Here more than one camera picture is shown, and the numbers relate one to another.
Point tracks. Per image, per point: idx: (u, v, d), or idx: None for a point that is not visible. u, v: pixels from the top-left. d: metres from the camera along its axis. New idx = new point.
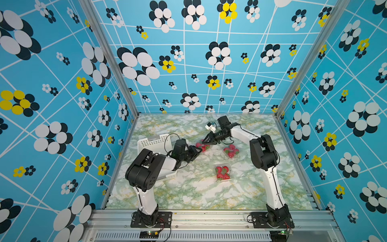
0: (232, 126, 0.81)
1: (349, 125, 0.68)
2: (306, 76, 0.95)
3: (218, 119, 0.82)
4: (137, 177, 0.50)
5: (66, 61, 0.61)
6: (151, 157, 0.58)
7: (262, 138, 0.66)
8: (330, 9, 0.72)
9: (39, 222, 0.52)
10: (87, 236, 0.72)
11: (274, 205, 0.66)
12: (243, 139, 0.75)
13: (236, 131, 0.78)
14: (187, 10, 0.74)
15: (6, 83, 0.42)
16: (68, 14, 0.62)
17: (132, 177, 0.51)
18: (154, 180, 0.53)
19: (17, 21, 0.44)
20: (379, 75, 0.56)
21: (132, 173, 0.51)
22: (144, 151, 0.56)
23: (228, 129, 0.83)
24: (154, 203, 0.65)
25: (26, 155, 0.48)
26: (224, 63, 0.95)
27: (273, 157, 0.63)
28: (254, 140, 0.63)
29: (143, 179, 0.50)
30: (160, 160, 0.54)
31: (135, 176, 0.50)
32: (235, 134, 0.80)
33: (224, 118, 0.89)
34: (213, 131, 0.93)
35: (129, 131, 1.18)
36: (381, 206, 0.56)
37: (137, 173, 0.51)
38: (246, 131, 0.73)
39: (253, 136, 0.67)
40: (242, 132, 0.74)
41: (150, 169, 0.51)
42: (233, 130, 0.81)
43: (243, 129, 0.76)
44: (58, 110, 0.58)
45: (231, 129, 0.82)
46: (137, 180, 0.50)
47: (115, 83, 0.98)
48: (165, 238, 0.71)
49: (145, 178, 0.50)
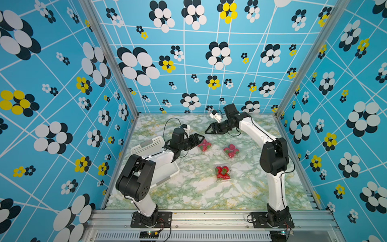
0: (242, 118, 0.71)
1: (349, 125, 0.68)
2: (306, 76, 0.95)
3: (224, 107, 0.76)
4: (128, 188, 0.47)
5: (66, 61, 0.61)
6: (141, 163, 0.53)
7: (275, 141, 0.58)
8: (329, 9, 0.72)
9: (39, 223, 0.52)
10: (87, 236, 0.72)
11: (276, 208, 0.65)
12: (255, 136, 0.66)
13: (245, 124, 0.70)
14: (187, 10, 0.74)
15: (6, 83, 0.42)
16: (68, 14, 0.62)
17: (122, 187, 0.48)
18: (147, 189, 0.50)
19: (17, 21, 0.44)
20: (379, 75, 0.56)
21: (123, 182, 0.48)
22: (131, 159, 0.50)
23: (236, 118, 0.73)
24: (154, 206, 0.65)
25: (26, 155, 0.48)
26: (224, 63, 0.95)
27: (283, 161, 0.58)
28: (267, 143, 0.58)
29: (135, 190, 0.47)
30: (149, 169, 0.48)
31: (126, 185, 0.47)
32: (244, 128, 0.71)
33: (232, 106, 0.79)
34: (219, 120, 0.86)
35: (129, 131, 1.18)
36: (381, 206, 0.56)
37: (128, 183, 0.48)
38: (258, 127, 0.65)
39: (267, 137, 0.59)
40: (254, 130, 0.65)
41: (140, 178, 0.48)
42: (242, 124, 0.72)
43: (253, 123, 0.67)
44: (58, 110, 0.58)
45: (240, 121, 0.72)
46: (128, 190, 0.47)
47: (115, 83, 0.98)
48: (165, 237, 0.71)
49: (137, 187, 0.47)
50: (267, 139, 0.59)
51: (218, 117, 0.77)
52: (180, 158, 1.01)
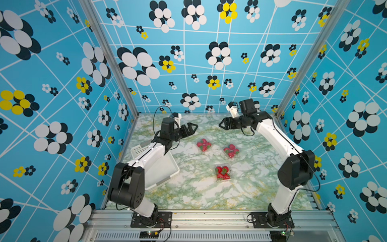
0: (260, 119, 0.61)
1: (349, 125, 0.68)
2: (306, 76, 0.95)
3: (242, 102, 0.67)
4: (122, 198, 0.45)
5: (66, 61, 0.61)
6: (129, 170, 0.49)
7: (301, 154, 0.49)
8: (330, 9, 0.72)
9: (39, 223, 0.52)
10: (87, 236, 0.72)
11: (278, 212, 0.65)
12: (274, 144, 0.57)
13: (265, 128, 0.60)
14: (187, 10, 0.74)
15: (6, 83, 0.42)
16: (68, 14, 0.62)
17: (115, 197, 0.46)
18: (141, 194, 0.48)
19: (17, 21, 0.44)
20: (379, 75, 0.56)
21: (115, 193, 0.46)
22: (118, 170, 0.46)
23: (254, 118, 0.63)
24: (152, 206, 0.64)
25: (26, 155, 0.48)
26: (224, 63, 0.95)
27: (306, 177, 0.50)
28: (293, 156, 0.49)
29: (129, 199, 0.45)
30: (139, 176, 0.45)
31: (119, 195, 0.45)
32: (262, 131, 0.62)
33: (250, 102, 0.67)
34: (234, 115, 0.79)
35: (129, 131, 1.18)
36: (381, 206, 0.56)
37: (120, 193, 0.46)
38: (280, 134, 0.55)
39: (292, 148, 0.51)
40: (275, 136, 0.56)
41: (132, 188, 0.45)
42: (261, 126, 0.61)
43: (275, 128, 0.57)
44: (58, 110, 0.58)
45: (260, 123, 0.62)
46: (122, 200, 0.45)
47: (115, 83, 0.98)
48: (165, 238, 0.71)
49: (130, 196, 0.45)
50: (291, 150, 0.50)
51: (234, 112, 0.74)
52: (180, 158, 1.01)
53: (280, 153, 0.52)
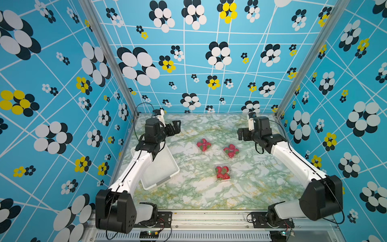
0: (275, 142, 0.59)
1: (349, 125, 0.68)
2: (306, 76, 0.95)
3: (257, 121, 0.67)
4: (113, 226, 0.42)
5: (66, 61, 0.61)
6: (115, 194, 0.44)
7: (325, 180, 0.44)
8: (330, 9, 0.72)
9: (39, 223, 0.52)
10: (87, 236, 0.72)
11: (279, 217, 0.65)
12: (293, 168, 0.52)
13: (281, 149, 0.56)
14: (187, 10, 0.74)
15: (6, 83, 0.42)
16: (68, 14, 0.62)
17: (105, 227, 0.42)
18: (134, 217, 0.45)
19: (17, 21, 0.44)
20: (379, 75, 0.56)
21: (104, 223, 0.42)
22: (101, 198, 0.41)
23: (267, 141, 0.61)
24: (150, 208, 0.64)
25: (26, 155, 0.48)
26: (224, 63, 0.95)
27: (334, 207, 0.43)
28: (316, 182, 0.43)
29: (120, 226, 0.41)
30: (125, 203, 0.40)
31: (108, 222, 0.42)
32: (278, 154, 0.58)
33: (266, 122, 0.64)
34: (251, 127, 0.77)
35: (129, 131, 1.18)
36: (381, 206, 0.56)
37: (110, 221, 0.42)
38: (299, 157, 0.51)
39: (313, 172, 0.46)
40: (293, 159, 0.52)
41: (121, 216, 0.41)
42: (276, 149, 0.58)
43: (291, 151, 0.54)
44: (58, 110, 0.58)
45: (274, 145, 0.58)
46: (113, 227, 0.42)
47: (115, 82, 0.98)
48: (165, 238, 0.71)
49: (121, 223, 0.42)
50: (313, 176, 0.45)
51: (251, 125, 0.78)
52: (179, 158, 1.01)
53: (301, 177, 0.49)
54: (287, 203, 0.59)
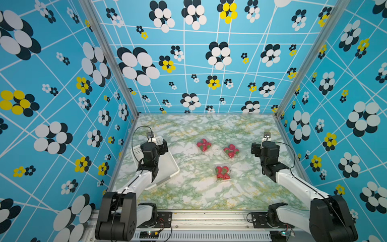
0: (279, 171, 0.61)
1: (349, 125, 0.68)
2: (306, 76, 0.95)
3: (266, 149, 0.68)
4: (113, 230, 0.41)
5: (66, 61, 0.61)
6: (119, 198, 0.46)
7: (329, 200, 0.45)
8: (329, 9, 0.72)
9: (39, 223, 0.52)
10: (87, 236, 0.72)
11: (279, 219, 0.65)
12: (297, 192, 0.53)
13: (284, 177, 0.59)
14: (187, 10, 0.74)
15: (6, 83, 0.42)
16: (68, 14, 0.62)
17: (105, 232, 0.41)
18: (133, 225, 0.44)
19: (17, 21, 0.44)
20: (379, 75, 0.56)
21: (105, 227, 0.41)
22: (108, 200, 0.43)
23: (271, 171, 0.65)
24: (150, 208, 0.64)
25: (26, 155, 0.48)
26: (224, 63, 0.95)
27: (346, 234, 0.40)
28: (318, 201, 0.43)
29: (121, 229, 0.41)
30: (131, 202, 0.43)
31: (109, 229, 0.41)
32: (281, 180, 0.60)
33: (275, 151, 0.65)
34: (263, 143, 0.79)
35: (129, 131, 1.18)
36: (381, 206, 0.56)
37: (112, 225, 0.42)
38: (300, 181, 0.54)
39: (315, 192, 0.47)
40: (295, 183, 0.54)
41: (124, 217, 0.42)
42: (279, 176, 0.61)
43: (293, 176, 0.57)
44: (58, 110, 0.58)
45: (278, 174, 0.61)
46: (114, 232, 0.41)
47: (115, 83, 0.98)
48: (166, 238, 0.71)
49: (123, 226, 0.41)
50: (315, 195, 0.46)
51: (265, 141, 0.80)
52: (180, 158, 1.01)
53: (305, 199, 0.50)
54: (293, 212, 0.58)
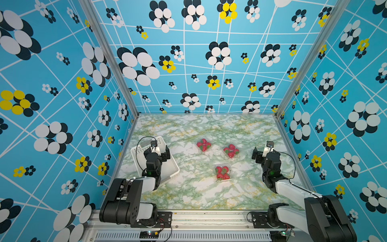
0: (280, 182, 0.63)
1: (349, 125, 0.68)
2: (306, 77, 0.95)
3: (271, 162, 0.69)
4: (117, 214, 0.43)
5: (66, 61, 0.61)
6: (126, 185, 0.51)
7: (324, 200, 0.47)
8: (330, 9, 0.72)
9: (39, 223, 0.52)
10: (87, 236, 0.72)
11: (278, 219, 0.66)
12: (294, 197, 0.56)
13: (283, 185, 0.61)
14: (187, 10, 0.74)
15: (6, 83, 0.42)
16: (68, 13, 0.62)
17: (109, 215, 0.43)
18: (137, 212, 0.46)
19: (17, 21, 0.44)
20: (379, 75, 0.56)
21: (109, 210, 0.43)
22: (117, 182, 0.48)
23: (272, 183, 0.67)
24: (150, 207, 0.64)
25: (26, 155, 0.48)
26: (224, 63, 0.95)
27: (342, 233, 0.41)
28: (312, 199, 0.45)
29: (124, 213, 0.43)
30: (137, 187, 0.47)
31: (114, 212, 0.43)
32: (281, 189, 0.62)
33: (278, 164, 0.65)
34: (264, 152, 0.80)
35: (129, 131, 1.18)
36: (381, 206, 0.56)
37: (116, 208, 0.43)
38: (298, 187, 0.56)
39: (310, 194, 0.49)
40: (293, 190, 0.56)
41: (128, 200, 0.45)
42: (279, 185, 0.63)
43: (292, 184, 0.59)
44: (58, 110, 0.58)
45: (278, 184, 0.63)
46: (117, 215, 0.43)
47: (115, 83, 0.98)
48: (166, 238, 0.71)
49: (126, 210, 0.43)
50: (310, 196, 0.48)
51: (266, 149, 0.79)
52: (180, 158, 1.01)
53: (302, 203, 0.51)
54: (293, 212, 0.58)
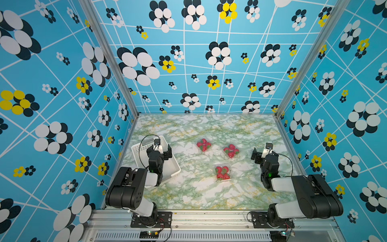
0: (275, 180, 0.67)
1: (349, 125, 0.68)
2: (306, 76, 0.95)
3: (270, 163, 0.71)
4: (122, 198, 0.45)
5: (66, 61, 0.61)
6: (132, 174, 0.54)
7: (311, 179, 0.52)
8: (330, 9, 0.72)
9: (39, 223, 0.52)
10: (87, 236, 0.72)
11: (278, 216, 0.66)
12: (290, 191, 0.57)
13: (278, 180, 0.65)
14: (187, 10, 0.74)
15: (6, 83, 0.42)
16: (67, 14, 0.62)
17: (114, 199, 0.45)
18: (140, 199, 0.48)
19: (17, 21, 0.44)
20: (379, 75, 0.56)
21: (114, 195, 0.45)
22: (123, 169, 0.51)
23: (268, 183, 0.70)
24: (151, 205, 0.64)
25: (26, 155, 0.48)
26: (224, 63, 0.95)
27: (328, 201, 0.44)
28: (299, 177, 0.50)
29: (129, 197, 0.45)
30: (142, 175, 0.50)
31: (119, 197, 0.45)
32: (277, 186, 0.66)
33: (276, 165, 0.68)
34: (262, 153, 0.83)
35: (129, 131, 1.18)
36: (381, 206, 0.56)
37: (121, 193, 0.45)
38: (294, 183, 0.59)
39: None
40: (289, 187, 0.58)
41: (134, 186, 0.48)
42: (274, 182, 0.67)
43: None
44: (58, 110, 0.58)
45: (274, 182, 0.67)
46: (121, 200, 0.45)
47: (115, 83, 0.98)
48: (165, 238, 0.71)
49: (131, 195, 0.45)
50: None
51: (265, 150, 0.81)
52: (180, 158, 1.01)
53: None
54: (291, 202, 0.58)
